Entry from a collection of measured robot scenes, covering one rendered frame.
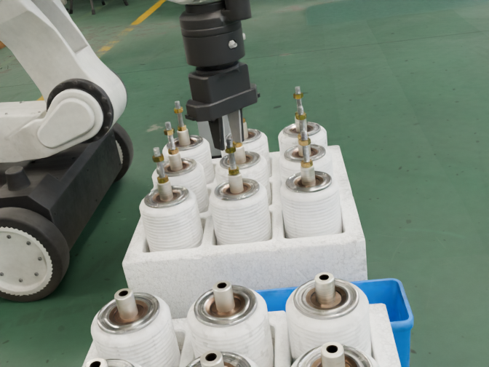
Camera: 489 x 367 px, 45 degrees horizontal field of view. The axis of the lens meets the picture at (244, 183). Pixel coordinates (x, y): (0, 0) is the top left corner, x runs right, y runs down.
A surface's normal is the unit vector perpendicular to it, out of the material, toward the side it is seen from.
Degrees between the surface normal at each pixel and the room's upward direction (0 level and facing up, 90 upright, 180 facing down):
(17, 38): 114
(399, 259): 0
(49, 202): 45
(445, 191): 0
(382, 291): 88
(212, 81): 90
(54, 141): 90
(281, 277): 90
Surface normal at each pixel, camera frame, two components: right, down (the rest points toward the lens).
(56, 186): 0.61, -0.69
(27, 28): 0.10, 0.76
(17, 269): -0.08, 0.44
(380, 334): -0.14, -0.89
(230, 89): 0.64, 0.25
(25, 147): -0.42, 0.60
